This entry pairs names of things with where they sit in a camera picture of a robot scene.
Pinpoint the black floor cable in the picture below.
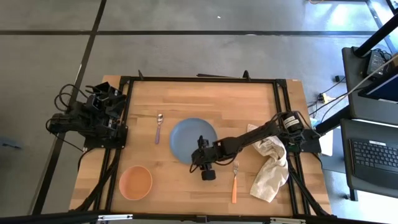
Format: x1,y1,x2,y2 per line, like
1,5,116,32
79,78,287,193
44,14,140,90
307,76,348,116

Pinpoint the black slanted desk leg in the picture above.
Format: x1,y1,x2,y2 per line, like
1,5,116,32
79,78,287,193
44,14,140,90
314,105,353,135

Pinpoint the metal spoon purple handle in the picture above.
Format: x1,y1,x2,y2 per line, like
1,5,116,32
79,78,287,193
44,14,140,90
154,113,164,145

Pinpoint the black power adapter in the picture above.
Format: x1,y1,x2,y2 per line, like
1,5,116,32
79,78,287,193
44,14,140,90
366,49,392,78

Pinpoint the black diagonal pole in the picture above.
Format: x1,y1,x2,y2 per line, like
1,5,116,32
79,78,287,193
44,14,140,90
353,12,398,58

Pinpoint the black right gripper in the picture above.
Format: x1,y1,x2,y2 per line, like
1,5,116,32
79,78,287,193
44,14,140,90
190,134,222,182

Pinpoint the orange round bowl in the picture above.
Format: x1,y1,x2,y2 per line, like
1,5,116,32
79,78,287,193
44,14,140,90
118,165,154,201

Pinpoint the metal fork orange handle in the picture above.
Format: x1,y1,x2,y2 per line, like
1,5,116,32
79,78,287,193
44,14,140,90
231,160,240,204

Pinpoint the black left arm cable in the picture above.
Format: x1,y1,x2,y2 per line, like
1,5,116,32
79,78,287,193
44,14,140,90
53,83,91,113

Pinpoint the black laptop keyboard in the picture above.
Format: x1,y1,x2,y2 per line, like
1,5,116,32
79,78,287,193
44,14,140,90
348,137,398,190

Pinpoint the dark blue laptop screen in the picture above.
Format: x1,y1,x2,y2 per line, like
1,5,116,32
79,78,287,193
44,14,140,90
358,73,398,103

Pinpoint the silver metal bracket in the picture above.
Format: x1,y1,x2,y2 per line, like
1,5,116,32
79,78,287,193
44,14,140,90
97,213,134,222
269,217,307,224

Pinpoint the beige crumpled cloth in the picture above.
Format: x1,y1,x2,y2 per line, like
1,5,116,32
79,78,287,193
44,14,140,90
247,123,290,203

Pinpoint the thin black rod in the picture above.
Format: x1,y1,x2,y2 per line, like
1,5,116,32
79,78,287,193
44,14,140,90
197,73,238,79

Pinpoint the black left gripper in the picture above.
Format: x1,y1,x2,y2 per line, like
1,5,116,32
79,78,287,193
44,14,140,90
84,81,127,125

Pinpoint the white flat box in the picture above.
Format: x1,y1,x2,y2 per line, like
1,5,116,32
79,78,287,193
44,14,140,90
317,128,334,157

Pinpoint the white cable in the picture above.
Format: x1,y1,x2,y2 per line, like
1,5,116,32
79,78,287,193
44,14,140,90
320,53,398,124

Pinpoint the grey side desk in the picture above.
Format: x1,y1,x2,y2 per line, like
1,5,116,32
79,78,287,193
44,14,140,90
340,45,398,202

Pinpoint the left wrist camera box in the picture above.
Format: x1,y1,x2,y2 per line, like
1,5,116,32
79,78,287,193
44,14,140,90
88,95,104,111

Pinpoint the black aluminium table frame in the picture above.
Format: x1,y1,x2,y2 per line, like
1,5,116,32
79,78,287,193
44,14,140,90
70,70,336,218

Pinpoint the black rig crossbar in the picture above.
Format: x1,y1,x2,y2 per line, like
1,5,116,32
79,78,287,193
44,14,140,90
0,210,398,224

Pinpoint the blue round plate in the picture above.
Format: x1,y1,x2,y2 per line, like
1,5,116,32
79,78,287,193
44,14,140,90
169,117,218,165

